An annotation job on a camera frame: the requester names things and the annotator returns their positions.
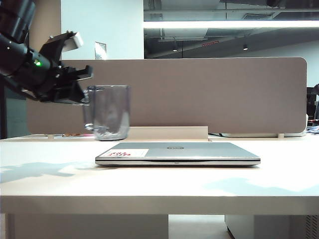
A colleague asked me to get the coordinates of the beige desk support panel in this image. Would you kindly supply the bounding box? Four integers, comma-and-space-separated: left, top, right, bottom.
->
5, 213, 169, 239

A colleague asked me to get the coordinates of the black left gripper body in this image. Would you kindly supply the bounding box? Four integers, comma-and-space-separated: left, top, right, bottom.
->
18, 48, 79, 102

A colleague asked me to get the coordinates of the taupe fabric desk divider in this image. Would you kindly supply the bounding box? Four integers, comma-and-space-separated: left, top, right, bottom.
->
26, 57, 308, 135

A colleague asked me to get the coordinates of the long ceiling light strip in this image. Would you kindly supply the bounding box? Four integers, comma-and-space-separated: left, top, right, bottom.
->
143, 20, 319, 28

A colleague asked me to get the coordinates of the white pedestal cabinet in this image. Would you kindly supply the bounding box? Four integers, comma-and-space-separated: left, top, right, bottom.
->
225, 215, 319, 239

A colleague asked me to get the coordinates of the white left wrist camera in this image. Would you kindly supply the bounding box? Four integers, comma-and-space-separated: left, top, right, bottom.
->
61, 31, 84, 53

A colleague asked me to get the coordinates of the silver Dell laptop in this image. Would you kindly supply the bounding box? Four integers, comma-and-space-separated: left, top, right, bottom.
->
95, 141, 262, 167

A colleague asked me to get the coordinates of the pink orange printed paper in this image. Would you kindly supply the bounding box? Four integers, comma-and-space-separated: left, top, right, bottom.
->
53, 133, 95, 138

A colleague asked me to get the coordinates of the clear faceted water cup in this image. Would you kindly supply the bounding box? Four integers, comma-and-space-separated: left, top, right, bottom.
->
82, 84, 132, 141

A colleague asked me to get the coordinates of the framed wall sign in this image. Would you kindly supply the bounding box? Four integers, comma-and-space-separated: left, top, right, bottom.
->
94, 41, 108, 60

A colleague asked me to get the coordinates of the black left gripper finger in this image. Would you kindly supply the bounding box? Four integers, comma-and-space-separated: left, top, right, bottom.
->
53, 82, 87, 107
75, 65, 94, 83

